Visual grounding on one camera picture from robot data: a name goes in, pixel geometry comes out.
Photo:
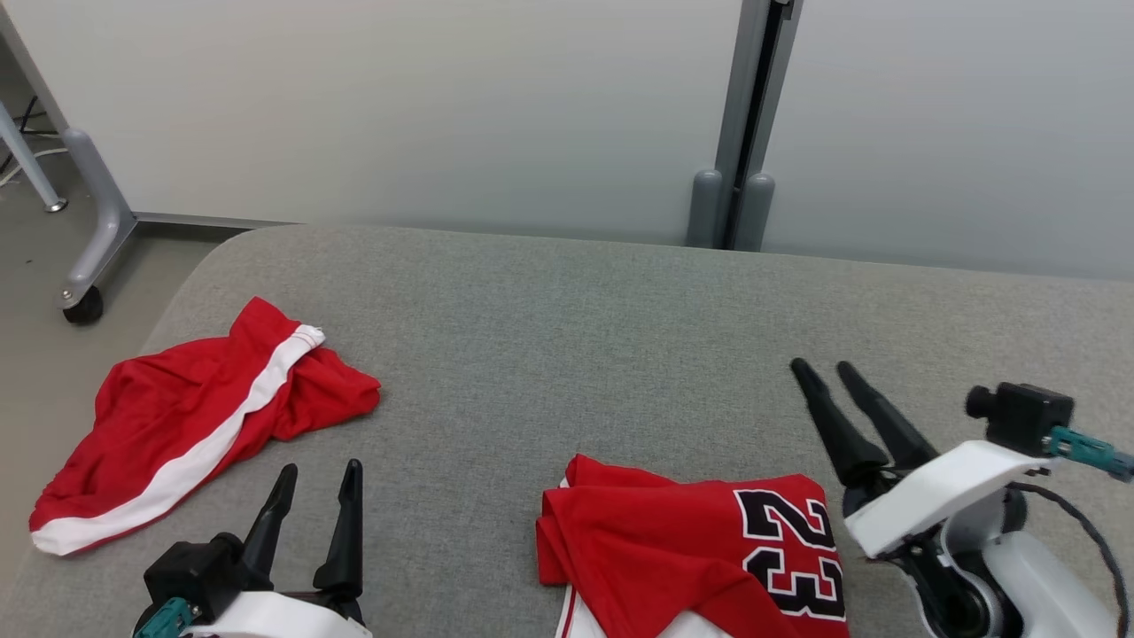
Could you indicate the black caster wheel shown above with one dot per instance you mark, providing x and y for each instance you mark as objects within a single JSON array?
[{"x": 82, "y": 307}]

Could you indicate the red white-sleeved jersey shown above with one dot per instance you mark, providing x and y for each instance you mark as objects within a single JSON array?
[{"x": 656, "y": 549}]

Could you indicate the grey partition post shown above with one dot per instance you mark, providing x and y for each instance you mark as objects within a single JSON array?
[{"x": 740, "y": 124}]

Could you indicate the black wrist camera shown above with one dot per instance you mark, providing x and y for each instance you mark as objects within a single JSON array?
[
  {"x": 190, "y": 571},
  {"x": 1023, "y": 416}
]

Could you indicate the red shorts with white stripe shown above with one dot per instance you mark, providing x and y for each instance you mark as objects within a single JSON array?
[{"x": 159, "y": 416}]

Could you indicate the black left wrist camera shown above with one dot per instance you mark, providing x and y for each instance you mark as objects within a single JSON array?
[{"x": 190, "y": 571}]

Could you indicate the thin grey metal leg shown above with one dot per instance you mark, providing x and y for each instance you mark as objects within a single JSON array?
[{"x": 27, "y": 164}]

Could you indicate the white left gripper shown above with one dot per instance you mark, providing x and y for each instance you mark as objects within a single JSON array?
[{"x": 283, "y": 620}]

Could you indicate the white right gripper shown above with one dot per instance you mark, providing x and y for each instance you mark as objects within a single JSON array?
[{"x": 939, "y": 496}]

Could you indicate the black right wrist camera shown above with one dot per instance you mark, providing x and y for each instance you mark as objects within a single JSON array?
[{"x": 1023, "y": 416}]

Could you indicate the grey metal stand leg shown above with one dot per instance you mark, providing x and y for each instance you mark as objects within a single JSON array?
[{"x": 97, "y": 195}]

